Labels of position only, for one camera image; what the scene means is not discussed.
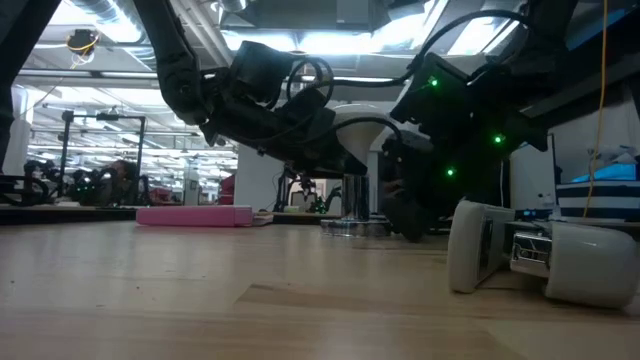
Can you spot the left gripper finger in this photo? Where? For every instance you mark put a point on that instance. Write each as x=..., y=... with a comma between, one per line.
x=330, y=162

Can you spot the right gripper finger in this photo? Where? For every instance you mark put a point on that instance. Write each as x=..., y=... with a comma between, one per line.
x=412, y=220

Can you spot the silver metal cup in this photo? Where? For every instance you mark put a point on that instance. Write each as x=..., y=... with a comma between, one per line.
x=356, y=200

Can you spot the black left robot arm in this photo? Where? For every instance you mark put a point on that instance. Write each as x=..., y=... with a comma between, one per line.
x=175, y=70

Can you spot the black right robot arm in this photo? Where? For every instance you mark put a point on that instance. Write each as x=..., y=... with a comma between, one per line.
x=530, y=100

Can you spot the black background robot arm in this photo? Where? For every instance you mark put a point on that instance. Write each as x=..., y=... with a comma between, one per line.
x=30, y=185

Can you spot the white panel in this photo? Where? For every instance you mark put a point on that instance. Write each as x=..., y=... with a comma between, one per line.
x=530, y=175

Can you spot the black white striped cloth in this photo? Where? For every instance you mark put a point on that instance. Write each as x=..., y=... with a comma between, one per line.
x=600, y=200

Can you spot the person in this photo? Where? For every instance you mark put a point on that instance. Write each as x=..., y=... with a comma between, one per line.
x=122, y=180

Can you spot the grey white stapler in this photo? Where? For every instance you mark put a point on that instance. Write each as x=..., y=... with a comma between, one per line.
x=590, y=265

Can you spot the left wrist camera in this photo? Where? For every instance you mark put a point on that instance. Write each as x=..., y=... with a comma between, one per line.
x=260, y=72

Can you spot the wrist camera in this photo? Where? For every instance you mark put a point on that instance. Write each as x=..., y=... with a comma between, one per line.
x=435, y=105
x=260, y=72

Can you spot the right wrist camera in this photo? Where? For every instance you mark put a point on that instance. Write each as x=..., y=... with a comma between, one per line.
x=435, y=105

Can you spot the black stand frame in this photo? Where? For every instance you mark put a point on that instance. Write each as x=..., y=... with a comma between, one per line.
x=142, y=150

